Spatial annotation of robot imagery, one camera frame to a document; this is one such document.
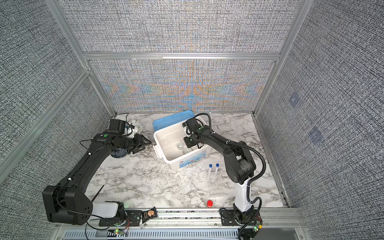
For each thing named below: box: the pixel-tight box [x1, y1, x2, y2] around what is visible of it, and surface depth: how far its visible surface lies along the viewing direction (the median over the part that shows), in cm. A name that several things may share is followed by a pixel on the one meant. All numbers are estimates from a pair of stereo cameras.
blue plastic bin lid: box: [153, 110, 195, 132], surface depth 119 cm
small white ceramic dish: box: [176, 142, 184, 150], surface depth 99 cm
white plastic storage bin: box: [153, 122, 211, 171], surface depth 90 cm
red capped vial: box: [207, 200, 214, 209], surface depth 78 cm
